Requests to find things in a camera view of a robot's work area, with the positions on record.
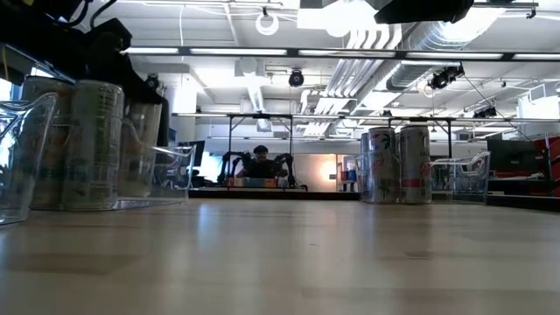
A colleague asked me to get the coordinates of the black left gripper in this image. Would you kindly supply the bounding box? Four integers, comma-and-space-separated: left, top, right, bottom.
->
85, 17, 172, 149

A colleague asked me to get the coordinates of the clear plastic bin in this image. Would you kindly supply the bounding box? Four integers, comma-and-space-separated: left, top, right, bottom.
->
353, 150, 492, 206
25, 117, 197, 213
0, 92, 60, 227

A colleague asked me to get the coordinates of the Celsius tropical vibe can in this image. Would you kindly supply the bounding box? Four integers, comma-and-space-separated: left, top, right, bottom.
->
62, 80, 127, 212
20, 75, 76, 210

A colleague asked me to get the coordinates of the black track spotlight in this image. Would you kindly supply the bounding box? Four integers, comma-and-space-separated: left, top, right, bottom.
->
472, 106, 499, 120
426, 64, 466, 92

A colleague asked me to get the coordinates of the person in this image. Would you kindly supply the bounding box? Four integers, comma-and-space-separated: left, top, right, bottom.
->
235, 144, 281, 180

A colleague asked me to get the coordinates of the black monitor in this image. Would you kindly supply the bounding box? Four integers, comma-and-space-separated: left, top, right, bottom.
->
486, 138, 549, 181

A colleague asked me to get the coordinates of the red tool chest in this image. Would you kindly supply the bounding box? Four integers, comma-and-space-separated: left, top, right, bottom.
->
544, 135, 560, 198

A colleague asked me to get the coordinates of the silver ventilation duct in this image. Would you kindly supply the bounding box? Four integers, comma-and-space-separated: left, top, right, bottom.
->
369, 8, 507, 93

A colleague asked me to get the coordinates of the black ceiling rail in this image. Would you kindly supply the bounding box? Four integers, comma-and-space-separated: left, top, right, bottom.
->
472, 0, 540, 21

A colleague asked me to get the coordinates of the black overhead frame beam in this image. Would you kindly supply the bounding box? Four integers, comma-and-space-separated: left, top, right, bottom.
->
120, 45, 560, 62

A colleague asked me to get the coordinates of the white ring light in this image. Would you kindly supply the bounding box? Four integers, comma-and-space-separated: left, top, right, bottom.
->
255, 11, 281, 38

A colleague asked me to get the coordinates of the black dome camera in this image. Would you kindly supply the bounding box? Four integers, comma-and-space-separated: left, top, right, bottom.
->
287, 68, 305, 88

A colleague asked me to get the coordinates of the black aluminium table frame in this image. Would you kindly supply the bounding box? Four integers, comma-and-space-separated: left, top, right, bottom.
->
187, 186, 560, 214

